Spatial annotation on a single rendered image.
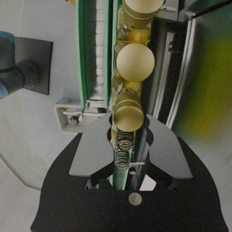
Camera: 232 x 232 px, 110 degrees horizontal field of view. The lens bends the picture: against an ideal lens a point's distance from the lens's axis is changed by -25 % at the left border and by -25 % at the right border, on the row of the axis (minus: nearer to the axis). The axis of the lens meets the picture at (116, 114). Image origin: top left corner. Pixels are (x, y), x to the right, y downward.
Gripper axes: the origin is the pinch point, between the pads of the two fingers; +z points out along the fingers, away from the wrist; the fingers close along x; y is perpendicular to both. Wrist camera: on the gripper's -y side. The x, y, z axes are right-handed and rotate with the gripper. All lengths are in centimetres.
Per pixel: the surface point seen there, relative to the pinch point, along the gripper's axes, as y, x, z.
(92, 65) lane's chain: -3.5, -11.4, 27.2
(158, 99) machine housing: 11.0, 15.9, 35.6
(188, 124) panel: 5.0, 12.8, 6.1
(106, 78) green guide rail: -0.6, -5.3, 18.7
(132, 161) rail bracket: 34.5, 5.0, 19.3
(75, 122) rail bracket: 11.4, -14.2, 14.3
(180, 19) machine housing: -19.1, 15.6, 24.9
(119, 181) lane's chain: 70, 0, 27
